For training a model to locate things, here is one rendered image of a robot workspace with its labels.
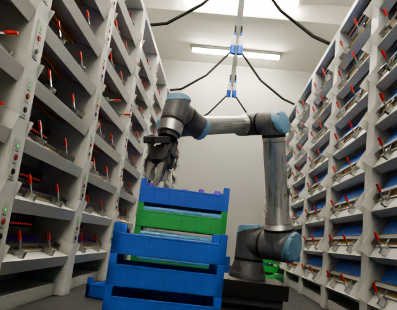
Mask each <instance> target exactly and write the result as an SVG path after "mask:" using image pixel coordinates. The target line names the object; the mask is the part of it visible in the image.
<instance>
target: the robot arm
mask: <svg viewBox="0 0 397 310"><path fill-rule="evenodd" d="M190 103H191V98H190V97H189V96H188V95H187V94H185V93H181V92H172V93H170V94H169V95H168V96H167V98H166V100H165V105H164V108H163V111H162V115H161V117H160V118H159V119H158V120H157V122H156V131H157V133H158V136H156V135H153V134H151V135H148V136H144V137H143V142H144V143H148V144H149V145H155V144H156V143H161V144H160V145H156V146H154V147H153V148H151V151H150V153H149V154H148V155H147V157H146V159H145V178H147V179H148V181H147V186H148V183H151V181H153V186H155V187H156V186H157V185H158V184H159V182H160V181H163V182H166V181H167V175H166V169H172V168H174V169H175V168H176V165H177V161H178V155H176V153H175V152H176V150H177V145H178V141H177V139H179V138H180V137H190V136H191V137H193V138H194V139H196V140H202V139H203V138H204V137H206V136H207V135H217V134H229V133H235V134H236V135H237V136H251V135H261V136H262V140H263V161H264V172H265V192H266V203H267V224H266V225H251V224H243V225H239V226H238V231H237V233H236V234H237V236H236V247H235V258H234V262H233V264H232V266H231V268H230V270H229V276H231V277H237V278H240V279H248V280H265V279H266V275H265V270H264V267H263V259H264V260H272V261H279V262H283V263H293V262H295V261H296V260H297V259H298V257H299V256H300V253H301V250H302V238H301V235H300V234H299V233H297V232H295V229H294V225H293V224H291V223H290V214H289V193H288V181H287V160H286V134H287V133H288V132H289V129H290V121H289V118H288V116H287V114H286V113H285V112H284V111H281V110H273V111H263V112H254V113H238V114H236V115H235V116H203V115H202V114H200V113H199V112H198V111H197V110H196V109H194V108H193V107H192V106H191V105H190ZM175 159H176V163H175V165H174V161H175ZM155 168H157V172H156V174H155V172H154V171H155Z"/></svg>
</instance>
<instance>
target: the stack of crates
mask: <svg viewBox="0 0 397 310"><path fill-rule="evenodd" d="M127 229H128V224H123V223H120V222H115V223H114V230H113V237H112V241H111V250H110V258H109V262H108V270H107V275H106V283H105V291H104V296H103V303H102V310H221V302H222V291H223V279H224V272H225V260H226V254H227V242H228V235H224V234H220V235H216V234H213V235H212V242H203V241H196V240H186V239H176V238H170V237H160V236H150V235H144V234H134V233H128V232H127ZM219 237H220V238H219ZM124 255H133V256H144V257H150V258H160V259H167V260H177V261H187V262H194V263H204V264H209V269H203V268H192V267H186V266H176V265H170V264H159V263H149V262H143V261H132V260H123V258H124ZM216 267H217V268H216ZM126 287H129V288H126ZM137 288H141V289H137ZM142 289H146V290H142ZM154 290H157V291H154ZM160 291H163V292H160ZM171 292H174V293H171ZM182 293H185V294H182ZM187 294H191V295H187ZM199 295H202V296H199Z"/></svg>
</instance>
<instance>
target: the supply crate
mask: <svg viewBox="0 0 397 310"><path fill-rule="evenodd" d="M147 181H148V179H147V178H142V180H141V185H140V194H139V199H138V201H139V202H144V203H145V204H144V205H146V206H152V207H162V208H168V209H177V210H187V211H193V212H201V213H213V214H219V215H221V212H228V204H229V198H230V188H224V189H223V193H220V194H211V193H201V192H196V191H185V190H180V189H170V188H160V187H155V186H147Z"/></svg>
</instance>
